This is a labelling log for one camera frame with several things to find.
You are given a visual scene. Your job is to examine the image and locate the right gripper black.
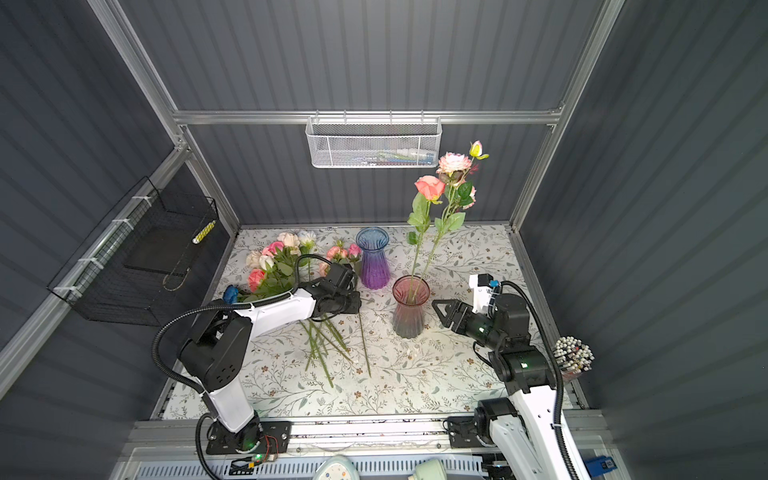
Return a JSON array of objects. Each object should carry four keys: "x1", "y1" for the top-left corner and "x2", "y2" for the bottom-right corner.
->
[{"x1": 433, "y1": 297, "x2": 503, "y2": 352}]

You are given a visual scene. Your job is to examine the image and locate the pink grey glass vase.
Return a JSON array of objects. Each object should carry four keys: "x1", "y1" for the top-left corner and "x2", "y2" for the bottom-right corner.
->
[{"x1": 392, "y1": 275, "x2": 431, "y2": 339}]

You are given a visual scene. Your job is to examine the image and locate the salmon pink rose stem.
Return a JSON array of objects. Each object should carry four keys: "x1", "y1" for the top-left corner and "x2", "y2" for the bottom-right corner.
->
[{"x1": 407, "y1": 175, "x2": 446, "y2": 300}]

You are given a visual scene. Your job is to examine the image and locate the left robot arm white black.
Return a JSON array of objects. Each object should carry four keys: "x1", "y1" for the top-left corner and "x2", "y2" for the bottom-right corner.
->
[{"x1": 178, "y1": 264, "x2": 361, "y2": 434}]

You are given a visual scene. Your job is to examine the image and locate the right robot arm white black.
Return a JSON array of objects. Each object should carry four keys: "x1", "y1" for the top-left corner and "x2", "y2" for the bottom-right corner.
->
[{"x1": 432, "y1": 293, "x2": 590, "y2": 479}]

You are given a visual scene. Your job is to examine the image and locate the blue purple glass vase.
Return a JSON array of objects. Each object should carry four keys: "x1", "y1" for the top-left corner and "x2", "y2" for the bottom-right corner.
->
[{"x1": 356, "y1": 227, "x2": 390, "y2": 290}]

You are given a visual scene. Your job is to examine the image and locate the bunch of artificial flowers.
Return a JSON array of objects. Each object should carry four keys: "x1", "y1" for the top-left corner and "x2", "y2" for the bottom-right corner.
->
[{"x1": 237, "y1": 230, "x2": 362, "y2": 386}]

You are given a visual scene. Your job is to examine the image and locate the floral patterned table mat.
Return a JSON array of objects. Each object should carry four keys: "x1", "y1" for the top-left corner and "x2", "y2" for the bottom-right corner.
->
[{"x1": 161, "y1": 225, "x2": 528, "y2": 420}]

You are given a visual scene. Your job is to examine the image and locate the bundle of white-tipped sticks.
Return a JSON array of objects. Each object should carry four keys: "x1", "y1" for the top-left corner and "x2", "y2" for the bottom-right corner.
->
[{"x1": 553, "y1": 336, "x2": 595, "y2": 382}]

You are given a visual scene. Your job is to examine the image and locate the yellow green marker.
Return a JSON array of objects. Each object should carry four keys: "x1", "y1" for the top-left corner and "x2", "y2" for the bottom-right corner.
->
[{"x1": 192, "y1": 220, "x2": 217, "y2": 245}]

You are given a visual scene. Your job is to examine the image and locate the markers in white basket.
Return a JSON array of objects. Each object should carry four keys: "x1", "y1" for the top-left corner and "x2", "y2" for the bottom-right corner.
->
[{"x1": 352, "y1": 148, "x2": 436, "y2": 167}]

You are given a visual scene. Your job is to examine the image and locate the blue device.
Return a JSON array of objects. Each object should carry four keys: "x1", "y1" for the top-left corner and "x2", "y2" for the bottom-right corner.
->
[{"x1": 585, "y1": 455, "x2": 617, "y2": 479}]

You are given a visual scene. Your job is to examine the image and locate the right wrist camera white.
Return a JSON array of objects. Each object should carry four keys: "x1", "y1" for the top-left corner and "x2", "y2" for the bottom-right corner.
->
[{"x1": 469, "y1": 274, "x2": 500, "y2": 314}]

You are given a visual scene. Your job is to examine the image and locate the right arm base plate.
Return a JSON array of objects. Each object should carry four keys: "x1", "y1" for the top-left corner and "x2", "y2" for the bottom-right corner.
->
[{"x1": 442, "y1": 416, "x2": 495, "y2": 449}]

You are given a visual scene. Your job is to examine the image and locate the white wire mesh basket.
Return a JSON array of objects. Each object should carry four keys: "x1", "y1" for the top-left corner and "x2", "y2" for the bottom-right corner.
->
[{"x1": 305, "y1": 119, "x2": 443, "y2": 169}]

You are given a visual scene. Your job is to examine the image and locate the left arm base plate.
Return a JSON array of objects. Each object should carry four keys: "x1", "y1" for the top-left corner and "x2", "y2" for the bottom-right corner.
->
[{"x1": 205, "y1": 420, "x2": 293, "y2": 456}]

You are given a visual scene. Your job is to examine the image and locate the white vented rail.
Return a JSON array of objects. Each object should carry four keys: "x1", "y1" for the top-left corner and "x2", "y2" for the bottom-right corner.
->
[{"x1": 128, "y1": 454, "x2": 489, "y2": 479}]

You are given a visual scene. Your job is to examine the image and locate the black wire basket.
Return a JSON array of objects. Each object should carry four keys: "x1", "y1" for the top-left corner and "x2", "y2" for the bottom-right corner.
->
[{"x1": 48, "y1": 181, "x2": 219, "y2": 326}]

